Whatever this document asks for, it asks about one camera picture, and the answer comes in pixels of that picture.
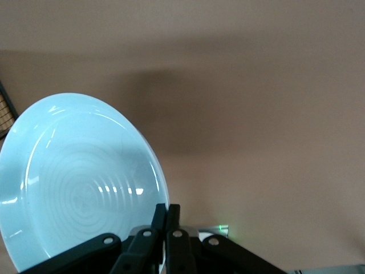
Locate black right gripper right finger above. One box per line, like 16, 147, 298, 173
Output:
166, 203, 289, 274

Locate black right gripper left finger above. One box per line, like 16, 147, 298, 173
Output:
17, 203, 167, 274

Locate light blue round plate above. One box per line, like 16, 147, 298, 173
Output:
0, 91, 171, 273

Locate black wire shelf rack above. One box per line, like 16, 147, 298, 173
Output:
0, 79, 19, 138

